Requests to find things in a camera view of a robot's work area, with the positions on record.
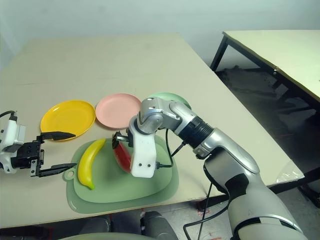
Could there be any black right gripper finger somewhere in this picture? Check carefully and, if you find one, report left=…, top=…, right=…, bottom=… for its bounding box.
left=111, top=132, right=123, bottom=151

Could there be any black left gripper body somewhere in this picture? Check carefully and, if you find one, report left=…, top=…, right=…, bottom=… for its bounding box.
left=11, top=136, right=46, bottom=178

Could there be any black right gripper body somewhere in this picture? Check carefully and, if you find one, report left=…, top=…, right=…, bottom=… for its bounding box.
left=116, top=128, right=134, bottom=148

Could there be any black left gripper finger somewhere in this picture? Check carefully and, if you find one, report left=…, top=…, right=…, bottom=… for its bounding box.
left=39, top=162, right=78, bottom=178
left=40, top=131, right=77, bottom=141

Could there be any red toy watermelon slice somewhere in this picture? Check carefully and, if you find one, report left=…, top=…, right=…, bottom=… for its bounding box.
left=112, top=141, right=133, bottom=174

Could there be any yellow toy banana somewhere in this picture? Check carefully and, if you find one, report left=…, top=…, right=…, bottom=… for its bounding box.
left=77, top=138, right=107, bottom=190

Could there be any yellow plastic plate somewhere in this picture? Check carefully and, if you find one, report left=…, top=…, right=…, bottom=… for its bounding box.
left=40, top=99, right=96, bottom=143

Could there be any pink plastic plate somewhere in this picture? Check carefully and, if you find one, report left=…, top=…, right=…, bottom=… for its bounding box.
left=95, top=93, right=142, bottom=130

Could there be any green cutting board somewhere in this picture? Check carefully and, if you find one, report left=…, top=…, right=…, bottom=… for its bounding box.
left=62, top=136, right=180, bottom=215

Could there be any mint green plastic plate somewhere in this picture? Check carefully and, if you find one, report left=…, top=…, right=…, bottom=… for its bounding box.
left=148, top=91, right=193, bottom=111

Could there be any grey left robot leg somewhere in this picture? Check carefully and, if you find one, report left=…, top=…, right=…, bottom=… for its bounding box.
left=81, top=217, right=112, bottom=237

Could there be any grey robot leg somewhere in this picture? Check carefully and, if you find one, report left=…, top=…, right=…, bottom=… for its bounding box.
left=81, top=217, right=112, bottom=237
left=140, top=211, right=176, bottom=240

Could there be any grey-green robot torso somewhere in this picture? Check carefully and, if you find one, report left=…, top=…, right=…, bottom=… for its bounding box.
left=58, top=232, right=143, bottom=240

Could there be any grey right robot leg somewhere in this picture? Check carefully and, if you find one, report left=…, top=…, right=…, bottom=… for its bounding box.
left=140, top=211, right=176, bottom=240

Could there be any black table support bar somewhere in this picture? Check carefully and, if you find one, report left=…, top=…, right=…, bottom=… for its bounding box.
left=197, top=172, right=320, bottom=211

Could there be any clear plastic film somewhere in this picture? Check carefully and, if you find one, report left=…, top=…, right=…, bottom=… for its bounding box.
left=276, top=159, right=305, bottom=185

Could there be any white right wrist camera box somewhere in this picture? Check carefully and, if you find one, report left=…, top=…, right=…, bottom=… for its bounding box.
left=128, top=126, right=158, bottom=179

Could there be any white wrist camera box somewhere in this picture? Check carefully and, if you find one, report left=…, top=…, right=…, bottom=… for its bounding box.
left=0, top=119, right=27, bottom=151
left=128, top=126, right=158, bottom=179

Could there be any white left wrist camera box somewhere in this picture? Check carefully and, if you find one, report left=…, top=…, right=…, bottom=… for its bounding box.
left=0, top=119, right=27, bottom=151

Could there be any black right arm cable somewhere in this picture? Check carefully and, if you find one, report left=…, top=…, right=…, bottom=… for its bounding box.
left=154, top=128, right=241, bottom=240

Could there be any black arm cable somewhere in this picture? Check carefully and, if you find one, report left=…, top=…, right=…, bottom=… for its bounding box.
left=0, top=111, right=18, bottom=123
left=154, top=128, right=241, bottom=240

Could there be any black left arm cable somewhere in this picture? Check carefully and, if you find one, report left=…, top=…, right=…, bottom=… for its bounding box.
left=0, top=111, right=18, bottom=123

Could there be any beige side table black frame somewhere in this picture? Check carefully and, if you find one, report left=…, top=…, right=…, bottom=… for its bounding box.
left=210, top=30, right=320, bottom=106

